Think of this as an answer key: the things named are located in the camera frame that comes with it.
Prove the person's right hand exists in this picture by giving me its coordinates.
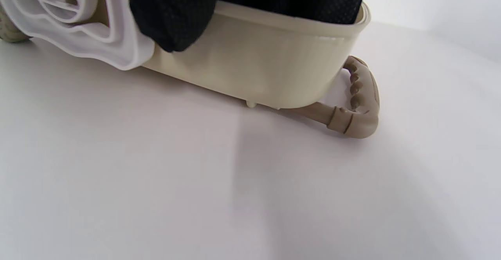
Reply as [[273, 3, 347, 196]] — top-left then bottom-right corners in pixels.
[[117, 0, 369, 53]]

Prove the beige hard-shell suitcase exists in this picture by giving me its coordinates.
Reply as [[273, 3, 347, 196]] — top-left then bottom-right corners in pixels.
[[0, 0, 380, 139]]

